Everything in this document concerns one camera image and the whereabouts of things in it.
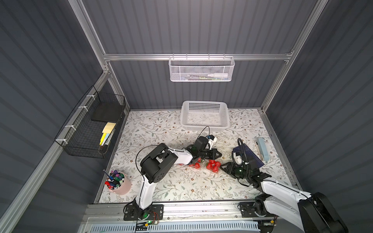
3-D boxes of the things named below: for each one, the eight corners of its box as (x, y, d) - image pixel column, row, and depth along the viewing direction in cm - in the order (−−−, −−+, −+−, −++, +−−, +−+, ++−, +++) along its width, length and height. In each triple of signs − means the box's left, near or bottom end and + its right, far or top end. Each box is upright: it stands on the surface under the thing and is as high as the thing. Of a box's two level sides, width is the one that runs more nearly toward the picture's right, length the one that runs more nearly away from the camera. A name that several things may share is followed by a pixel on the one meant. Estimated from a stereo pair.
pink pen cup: (109, 195, 81) (96, 188, 70) (114, 179, 87) (103, 170, 75) (129, 195, 81) (120, 188, 70) (133, 179, 87) (125, 170, 75)
